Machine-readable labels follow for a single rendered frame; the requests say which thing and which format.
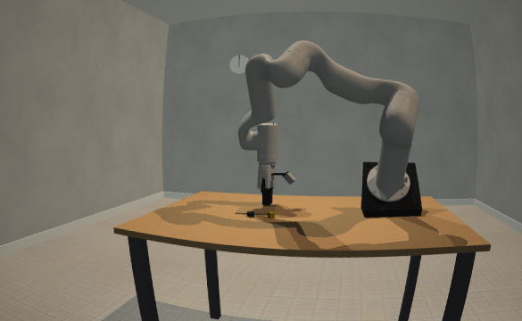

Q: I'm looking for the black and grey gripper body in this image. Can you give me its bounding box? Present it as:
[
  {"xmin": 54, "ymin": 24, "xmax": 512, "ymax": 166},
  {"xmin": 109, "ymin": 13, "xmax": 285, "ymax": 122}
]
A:
[{"xmin": 257, "ymin": 162, "xmax": 277, "ymax": 189}]

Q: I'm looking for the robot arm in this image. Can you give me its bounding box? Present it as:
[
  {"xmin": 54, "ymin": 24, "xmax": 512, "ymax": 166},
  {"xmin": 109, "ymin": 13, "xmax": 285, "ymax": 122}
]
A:
[{"xmin": 238, "ymin": 41, "xmax": 419, "ymax": 202}]

